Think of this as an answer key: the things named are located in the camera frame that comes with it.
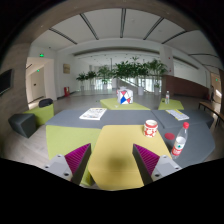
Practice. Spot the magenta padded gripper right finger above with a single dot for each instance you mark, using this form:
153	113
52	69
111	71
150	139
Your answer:
153	167

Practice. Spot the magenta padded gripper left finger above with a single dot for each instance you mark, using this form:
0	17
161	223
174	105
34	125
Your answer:
71	166

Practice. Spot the clear plastic water bottle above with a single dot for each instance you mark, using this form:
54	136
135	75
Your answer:
180	141

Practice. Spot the far small water bottle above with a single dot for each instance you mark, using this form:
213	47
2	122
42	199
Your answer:
167	97

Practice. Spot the red round coaster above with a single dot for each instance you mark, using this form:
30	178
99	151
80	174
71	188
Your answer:
169	136

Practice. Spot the red and white mug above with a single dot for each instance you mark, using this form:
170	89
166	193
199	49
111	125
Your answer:
150	128

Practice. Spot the open magazine on table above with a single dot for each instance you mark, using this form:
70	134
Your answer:
93	114

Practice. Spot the booklet on right table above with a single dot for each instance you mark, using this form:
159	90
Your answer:
178	115

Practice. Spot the lime green ottoman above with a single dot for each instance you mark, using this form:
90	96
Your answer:
42	115

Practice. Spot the dark grey ottoman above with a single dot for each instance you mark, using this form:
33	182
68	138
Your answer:
23	124

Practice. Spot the black bag on ottoman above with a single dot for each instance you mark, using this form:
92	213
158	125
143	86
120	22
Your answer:
45	102

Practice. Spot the red fire extinguisher box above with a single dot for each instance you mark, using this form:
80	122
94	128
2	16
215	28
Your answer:
66	91

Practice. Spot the red white blue cube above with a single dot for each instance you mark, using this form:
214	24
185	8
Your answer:
125	96

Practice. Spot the wooden bench on right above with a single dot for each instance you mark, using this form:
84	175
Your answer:
220	116

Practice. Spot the potted plant far left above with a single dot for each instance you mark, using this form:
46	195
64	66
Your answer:
82	77

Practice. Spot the potted plant right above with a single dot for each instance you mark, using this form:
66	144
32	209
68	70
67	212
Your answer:
157	69

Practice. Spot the large central potted plant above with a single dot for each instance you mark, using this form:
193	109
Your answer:
132	69

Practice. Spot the framed wall picture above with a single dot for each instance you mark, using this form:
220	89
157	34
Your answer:
66	68

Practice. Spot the wall mounted black television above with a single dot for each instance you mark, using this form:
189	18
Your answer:
6	81

